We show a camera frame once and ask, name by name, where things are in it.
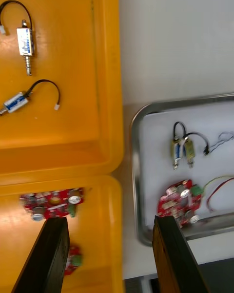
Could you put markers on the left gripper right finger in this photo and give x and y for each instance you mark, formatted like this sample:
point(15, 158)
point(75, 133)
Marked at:
point(173, 256)

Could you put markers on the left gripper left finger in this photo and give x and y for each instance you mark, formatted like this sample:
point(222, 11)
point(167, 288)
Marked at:
point(48, 256)

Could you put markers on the round red circuit board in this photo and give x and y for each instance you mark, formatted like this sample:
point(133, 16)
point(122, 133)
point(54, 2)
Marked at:
point(31, 205)
point(74, 251)
point(174, 203)

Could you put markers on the yellow-orange plastic bin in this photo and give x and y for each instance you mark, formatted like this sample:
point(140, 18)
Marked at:
point(102, 236)
point(73, 53)

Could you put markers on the steel tray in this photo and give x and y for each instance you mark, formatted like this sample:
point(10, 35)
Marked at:
point(135, 175)

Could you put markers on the solenoid with blue label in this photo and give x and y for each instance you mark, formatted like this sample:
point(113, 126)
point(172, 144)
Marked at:
point(15, 102)
point(176, 151)
point(24, 41)

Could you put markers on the white sheet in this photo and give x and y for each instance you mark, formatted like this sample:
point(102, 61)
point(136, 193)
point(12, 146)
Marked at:
point(156, 151)

